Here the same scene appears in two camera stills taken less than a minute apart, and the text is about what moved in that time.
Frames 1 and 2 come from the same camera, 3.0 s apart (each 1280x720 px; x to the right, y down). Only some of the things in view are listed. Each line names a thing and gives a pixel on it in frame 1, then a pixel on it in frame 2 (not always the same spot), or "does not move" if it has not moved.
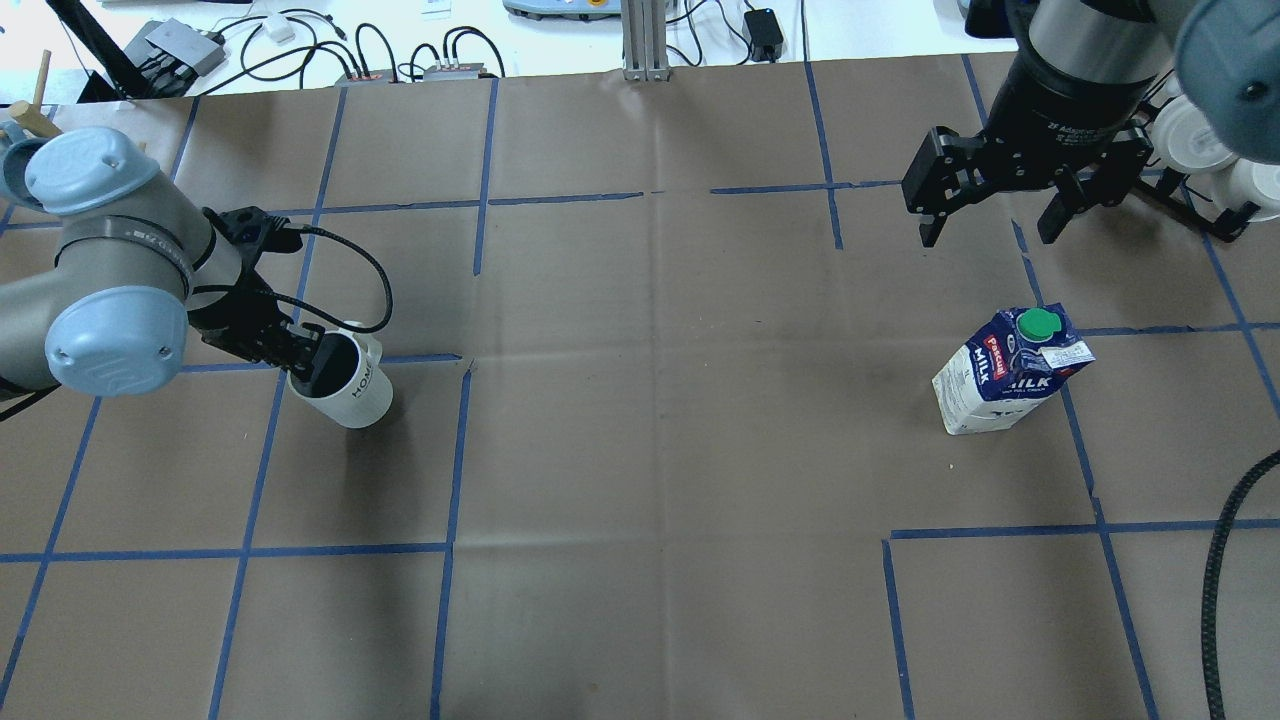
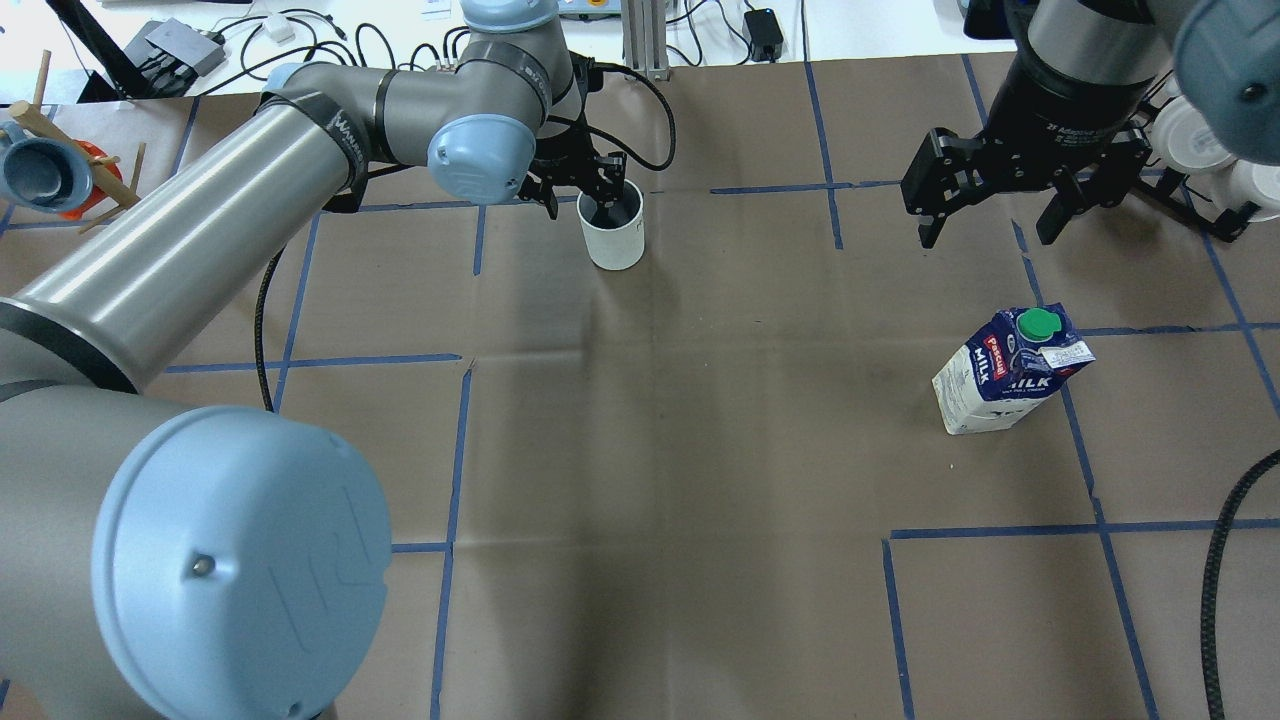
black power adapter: [764, 34] does not move
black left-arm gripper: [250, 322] to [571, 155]
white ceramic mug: [347, 383] to [614, 235]
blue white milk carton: [1024, 354] does not move
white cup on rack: [1184, 137] does not move
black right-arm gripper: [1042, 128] does not move
